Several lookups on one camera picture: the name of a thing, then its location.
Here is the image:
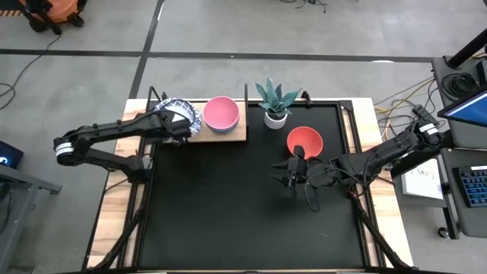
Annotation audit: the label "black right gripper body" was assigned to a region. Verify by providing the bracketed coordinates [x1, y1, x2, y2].
[285, 146, 307, 199]

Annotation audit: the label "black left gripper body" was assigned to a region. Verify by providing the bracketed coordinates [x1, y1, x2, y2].
[151, 110, 180, 145]

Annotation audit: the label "pink plastic bowl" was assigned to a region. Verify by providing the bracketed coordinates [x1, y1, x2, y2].
[202, 95, 241, 132]

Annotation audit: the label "red-orange plastic bowl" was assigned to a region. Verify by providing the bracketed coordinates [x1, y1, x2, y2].
[286, 126, 324, 160]

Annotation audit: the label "snake plant in white pot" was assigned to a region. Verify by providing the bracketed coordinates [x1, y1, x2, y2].
[254, 78, 303, 130]

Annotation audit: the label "black table mat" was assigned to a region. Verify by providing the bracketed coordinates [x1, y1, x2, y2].
[138, 101, 367, 270]

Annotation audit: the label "black power adapter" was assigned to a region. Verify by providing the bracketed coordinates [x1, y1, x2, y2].
[412, 104, 433, 122]

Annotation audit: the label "grey metal cart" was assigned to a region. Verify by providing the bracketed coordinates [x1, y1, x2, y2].
[0, 163, 64, 274]

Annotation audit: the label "black device with blue light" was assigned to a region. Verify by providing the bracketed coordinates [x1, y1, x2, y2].
[0, 139, 24, 169]

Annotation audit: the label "orange shop vacuum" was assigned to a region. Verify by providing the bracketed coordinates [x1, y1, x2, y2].
[17, 0, 88, 34]

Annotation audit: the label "black keyboard with blue keys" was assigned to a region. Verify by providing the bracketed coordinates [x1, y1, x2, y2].
[452, 164, 487, 209]

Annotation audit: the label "grey computer desk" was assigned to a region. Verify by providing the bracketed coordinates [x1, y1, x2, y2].
[431, 55, 487, 240]

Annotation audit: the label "computer monitor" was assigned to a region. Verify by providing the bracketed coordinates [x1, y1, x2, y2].
[437, 86, 487, 129]

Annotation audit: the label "black pole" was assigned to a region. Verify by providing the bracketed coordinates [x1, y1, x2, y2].
[447, 28, 487, 69]

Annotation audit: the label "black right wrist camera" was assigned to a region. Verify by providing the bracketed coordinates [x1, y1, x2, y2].
[306, 158, 331, 187]

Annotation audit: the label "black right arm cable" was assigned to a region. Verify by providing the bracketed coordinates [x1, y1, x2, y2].
[303, 177, 324, 213]

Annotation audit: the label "yellow floor cable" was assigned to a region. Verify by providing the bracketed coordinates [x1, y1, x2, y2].
[374, 78, 434, 142]

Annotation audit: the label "black floor cable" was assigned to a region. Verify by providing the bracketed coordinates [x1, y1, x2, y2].
[0, 33, 62, 111]

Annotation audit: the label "black tangled floor cables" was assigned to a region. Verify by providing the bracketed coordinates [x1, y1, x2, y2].
[279, 0, 328, 14]

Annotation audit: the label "coiled black cable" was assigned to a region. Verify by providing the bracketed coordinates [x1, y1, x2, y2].
[441, 71, 479, 99]

